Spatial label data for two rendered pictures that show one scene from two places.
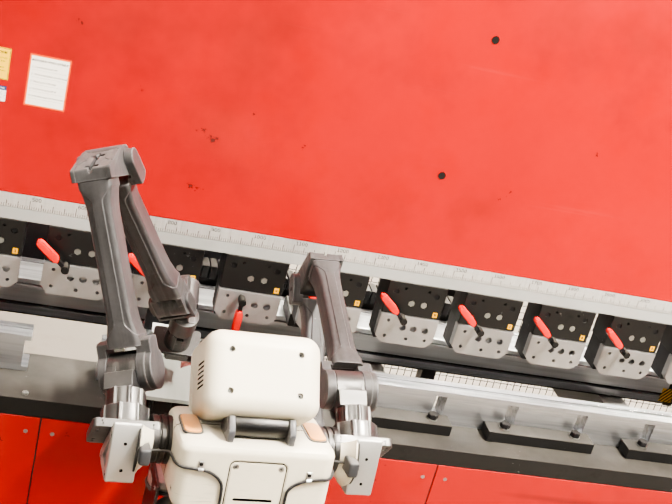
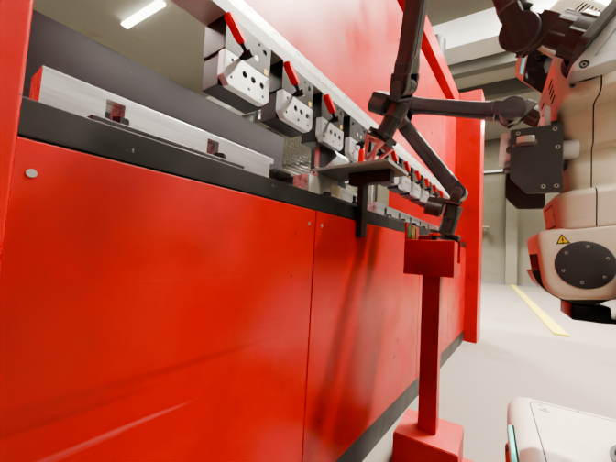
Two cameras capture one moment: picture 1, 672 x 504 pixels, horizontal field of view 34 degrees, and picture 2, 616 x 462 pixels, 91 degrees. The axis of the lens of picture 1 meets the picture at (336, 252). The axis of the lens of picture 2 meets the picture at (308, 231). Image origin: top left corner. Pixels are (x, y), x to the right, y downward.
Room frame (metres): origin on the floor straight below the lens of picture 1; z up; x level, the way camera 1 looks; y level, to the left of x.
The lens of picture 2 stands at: (1.51, 1.07, 0.72)
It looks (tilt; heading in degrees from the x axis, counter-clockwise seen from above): 4 degrees up; 321
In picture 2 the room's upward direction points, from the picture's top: 3 degrees clockwise
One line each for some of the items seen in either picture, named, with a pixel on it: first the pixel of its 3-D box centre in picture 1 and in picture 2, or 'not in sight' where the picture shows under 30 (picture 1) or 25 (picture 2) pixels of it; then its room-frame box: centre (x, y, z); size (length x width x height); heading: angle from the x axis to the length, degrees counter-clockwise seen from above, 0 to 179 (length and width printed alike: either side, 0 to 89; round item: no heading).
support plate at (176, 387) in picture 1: (163, 369); (360, 171); (2.19, 0.31, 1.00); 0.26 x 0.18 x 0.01; 15
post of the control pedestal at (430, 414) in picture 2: not in sight; (430, 349); (2.09, 0.01, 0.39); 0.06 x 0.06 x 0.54; 19
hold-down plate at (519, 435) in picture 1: (537, 437); not in sight; (2.54, -0.64, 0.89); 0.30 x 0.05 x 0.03; 105
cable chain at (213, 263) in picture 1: (235, 272); not in sight; (2.77, 0.25, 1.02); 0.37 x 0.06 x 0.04; 105
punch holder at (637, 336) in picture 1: (624, 341); (419, 190); (2.63, -0.79, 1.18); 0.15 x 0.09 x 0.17; 105
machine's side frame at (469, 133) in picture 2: not in sight; (433, 214); (3.09, -1.80, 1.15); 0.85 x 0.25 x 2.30; 15
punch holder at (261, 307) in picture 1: (249, 283); (349, 143); (2.38, 0.18, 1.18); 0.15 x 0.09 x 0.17; 105
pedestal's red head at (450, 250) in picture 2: not in sight; (433, 249); (2.09, 0.01, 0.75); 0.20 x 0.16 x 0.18; 109
